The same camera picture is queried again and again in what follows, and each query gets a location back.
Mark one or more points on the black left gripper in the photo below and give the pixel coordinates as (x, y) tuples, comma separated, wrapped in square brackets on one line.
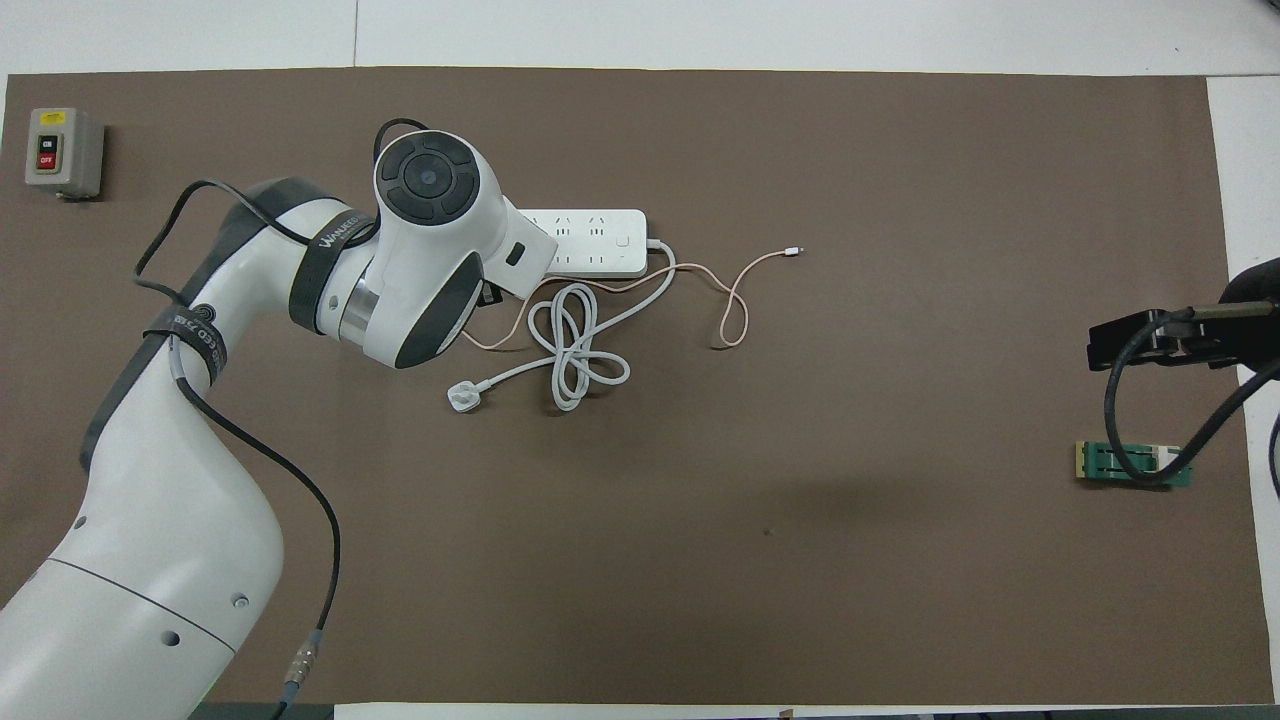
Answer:
[(492, 296)]

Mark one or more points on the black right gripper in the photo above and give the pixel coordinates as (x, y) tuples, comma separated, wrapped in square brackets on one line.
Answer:
[(1205, 340)]

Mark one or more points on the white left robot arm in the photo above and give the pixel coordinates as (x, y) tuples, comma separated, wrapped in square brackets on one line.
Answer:
[(170, 500)]

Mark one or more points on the white power strip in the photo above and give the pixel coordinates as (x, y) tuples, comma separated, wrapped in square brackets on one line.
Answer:
[(600, 243)]

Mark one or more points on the green fixture block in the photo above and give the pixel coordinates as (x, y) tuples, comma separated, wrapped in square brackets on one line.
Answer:
[(1100, 464)]

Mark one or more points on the brown table mat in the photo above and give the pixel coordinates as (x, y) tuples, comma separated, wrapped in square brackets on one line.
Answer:
[(700, 600)]

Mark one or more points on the grey on-off switch box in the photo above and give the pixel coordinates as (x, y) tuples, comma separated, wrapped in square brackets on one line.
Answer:
[(62, 150)]

